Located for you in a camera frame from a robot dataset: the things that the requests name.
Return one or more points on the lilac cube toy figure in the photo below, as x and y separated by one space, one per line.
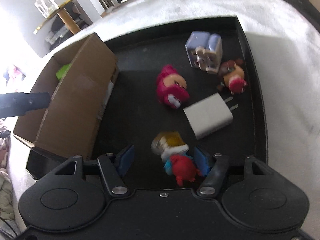
204 51

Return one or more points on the brown haired doll figure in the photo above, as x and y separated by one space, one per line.
232 76

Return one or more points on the green hexagonal container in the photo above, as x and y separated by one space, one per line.
62 71

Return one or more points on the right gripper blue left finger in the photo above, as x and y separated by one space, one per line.
124 159

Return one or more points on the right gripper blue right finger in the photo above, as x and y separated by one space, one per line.
203 160

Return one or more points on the brown cardboard box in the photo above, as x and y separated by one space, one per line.
70 124

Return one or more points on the pink haired toy figure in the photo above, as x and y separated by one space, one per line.
171 87

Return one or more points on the gold round side table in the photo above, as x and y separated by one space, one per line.
64 16

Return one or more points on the red blue toy figure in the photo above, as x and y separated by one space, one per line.
173 152

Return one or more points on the white fleece blanket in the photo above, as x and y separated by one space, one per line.
285 47

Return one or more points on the white power adapter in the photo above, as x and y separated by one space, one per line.
209 115

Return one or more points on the black tray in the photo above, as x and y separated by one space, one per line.
134 116

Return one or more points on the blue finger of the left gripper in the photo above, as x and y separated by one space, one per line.
18 104

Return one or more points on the clear glass bottle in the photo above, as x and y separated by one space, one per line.
46 7

